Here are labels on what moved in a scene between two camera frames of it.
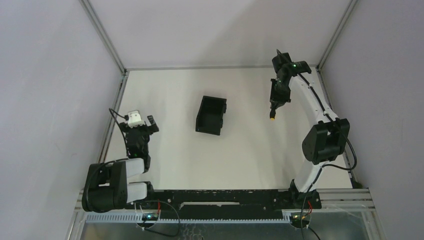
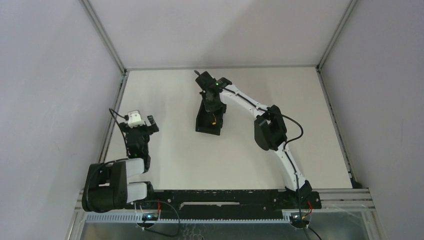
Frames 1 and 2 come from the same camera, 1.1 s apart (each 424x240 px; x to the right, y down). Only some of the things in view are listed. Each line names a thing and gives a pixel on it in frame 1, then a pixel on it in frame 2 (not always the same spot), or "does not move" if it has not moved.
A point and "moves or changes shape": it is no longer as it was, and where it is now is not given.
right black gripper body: x=279 y=91 to x=210 y=105
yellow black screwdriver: x=272 y=113 moves or changes shape
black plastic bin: x=210 y=118 does not move
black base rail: x=230 y=204 does not move
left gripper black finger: x=154 y=128 does not move
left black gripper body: x=140 y=129 does not move
